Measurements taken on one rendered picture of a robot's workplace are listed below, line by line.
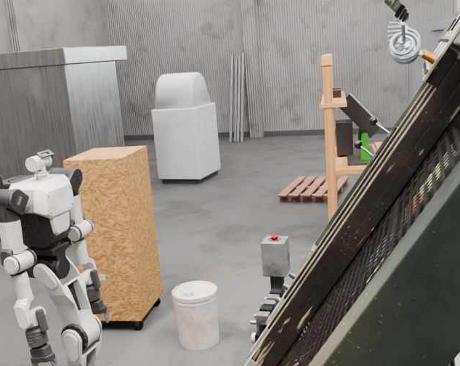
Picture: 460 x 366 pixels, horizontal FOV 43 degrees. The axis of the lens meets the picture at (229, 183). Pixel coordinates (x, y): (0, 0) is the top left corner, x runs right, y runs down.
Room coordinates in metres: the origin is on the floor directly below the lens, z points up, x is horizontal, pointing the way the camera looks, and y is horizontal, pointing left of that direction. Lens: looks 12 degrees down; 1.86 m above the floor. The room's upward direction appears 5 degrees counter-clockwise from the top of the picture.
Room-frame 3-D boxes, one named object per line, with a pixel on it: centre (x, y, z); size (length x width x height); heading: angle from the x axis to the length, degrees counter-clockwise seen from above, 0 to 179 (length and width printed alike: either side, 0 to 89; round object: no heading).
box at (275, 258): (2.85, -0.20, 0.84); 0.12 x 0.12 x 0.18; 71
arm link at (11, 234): (2.46, 0.95, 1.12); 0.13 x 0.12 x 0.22; 157
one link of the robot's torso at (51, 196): (2.69, 0.92, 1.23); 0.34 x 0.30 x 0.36; 159
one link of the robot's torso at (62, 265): (2.70, 0.94, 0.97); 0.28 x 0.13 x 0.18; 69
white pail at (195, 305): (3.66, 0.28, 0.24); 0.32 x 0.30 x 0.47; 159
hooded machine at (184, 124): (9.11, 0.60, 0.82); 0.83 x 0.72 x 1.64; 157
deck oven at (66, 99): (6.74, 2.01, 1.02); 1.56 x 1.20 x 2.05; 69
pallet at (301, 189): (7.53, -1.11, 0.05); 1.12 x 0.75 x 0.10; 156
